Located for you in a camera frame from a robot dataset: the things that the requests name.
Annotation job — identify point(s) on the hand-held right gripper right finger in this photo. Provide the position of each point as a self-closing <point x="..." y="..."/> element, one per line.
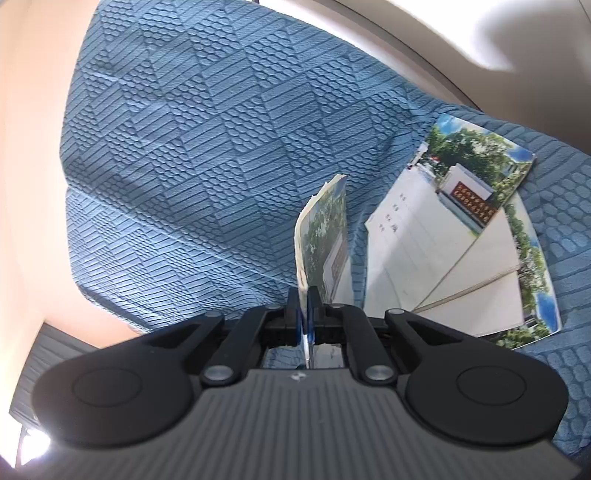
<point x="312" y="318"/>

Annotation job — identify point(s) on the white panel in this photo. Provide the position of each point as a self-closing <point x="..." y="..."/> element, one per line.
<point x="531" y="37"/>

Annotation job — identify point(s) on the blue textured sofa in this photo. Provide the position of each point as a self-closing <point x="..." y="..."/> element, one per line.
<point x="184" y="138"/>

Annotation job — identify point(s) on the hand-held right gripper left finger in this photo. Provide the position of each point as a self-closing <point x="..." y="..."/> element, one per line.
<point x="293" y="318"/>

